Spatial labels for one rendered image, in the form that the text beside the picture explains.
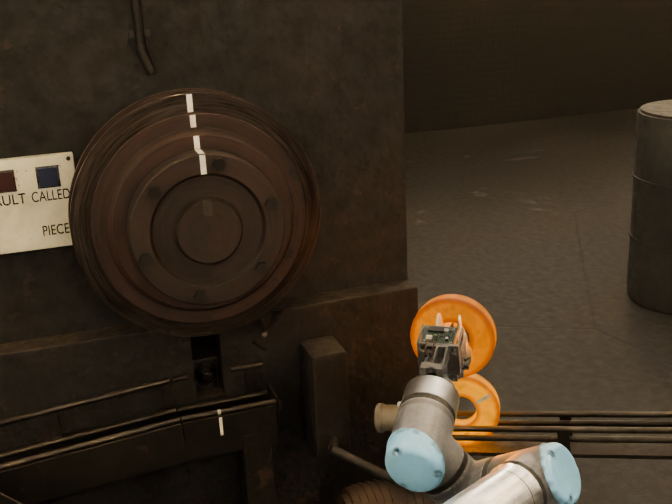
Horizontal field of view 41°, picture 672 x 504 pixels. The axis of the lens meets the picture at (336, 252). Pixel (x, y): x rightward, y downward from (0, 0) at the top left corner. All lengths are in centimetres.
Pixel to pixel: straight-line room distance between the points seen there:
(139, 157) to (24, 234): 31
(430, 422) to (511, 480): 17
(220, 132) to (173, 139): 9
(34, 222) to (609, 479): 193
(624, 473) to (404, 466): 172
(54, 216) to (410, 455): 85
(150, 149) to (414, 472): 72
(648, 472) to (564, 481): 171
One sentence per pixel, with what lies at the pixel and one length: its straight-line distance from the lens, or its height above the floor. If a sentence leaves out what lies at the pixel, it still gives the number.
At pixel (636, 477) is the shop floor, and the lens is 300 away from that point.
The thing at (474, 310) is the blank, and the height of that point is 96.
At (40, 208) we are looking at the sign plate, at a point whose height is 114.
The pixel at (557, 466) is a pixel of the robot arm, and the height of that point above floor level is 87.
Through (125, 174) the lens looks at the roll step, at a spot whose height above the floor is 122.
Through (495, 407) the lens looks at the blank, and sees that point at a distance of 180.
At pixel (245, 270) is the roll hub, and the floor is 103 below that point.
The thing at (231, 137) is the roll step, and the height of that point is 127.
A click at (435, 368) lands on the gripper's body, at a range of 144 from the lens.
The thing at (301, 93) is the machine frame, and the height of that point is 131.
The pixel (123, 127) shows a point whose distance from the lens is 164.
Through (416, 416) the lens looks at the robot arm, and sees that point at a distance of 138.
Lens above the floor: 156
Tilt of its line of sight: 18 degrees down
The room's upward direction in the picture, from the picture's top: 3 degrees counter-clockwise
